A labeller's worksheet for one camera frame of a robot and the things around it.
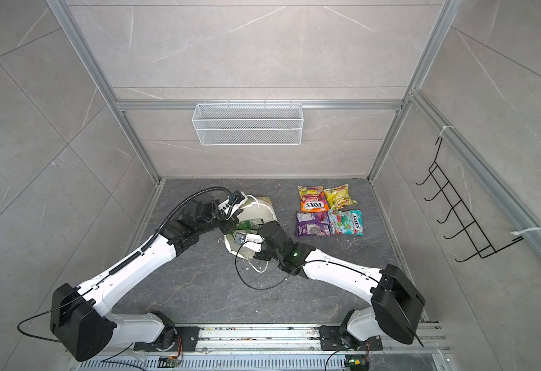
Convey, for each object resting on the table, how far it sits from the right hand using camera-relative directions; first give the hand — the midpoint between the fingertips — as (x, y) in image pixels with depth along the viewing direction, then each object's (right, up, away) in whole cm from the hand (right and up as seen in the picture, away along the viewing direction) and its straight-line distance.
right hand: (257, 233), depth 80 cm
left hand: (-5, +10, -3) cm, 12 cm away
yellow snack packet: (+37, +13, +26) cm, 47 cm away
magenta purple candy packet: (+23, +1, +18) cm, 29 cm away
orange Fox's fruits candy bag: (+25, +12, +27) cm, 39 cm away
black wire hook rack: (+60, 0, -22) cm, 64 cm away
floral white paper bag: (+2, +9, -4) cm, 11 cm away
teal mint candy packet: (+38, +2, +19) cm, 42 cm away
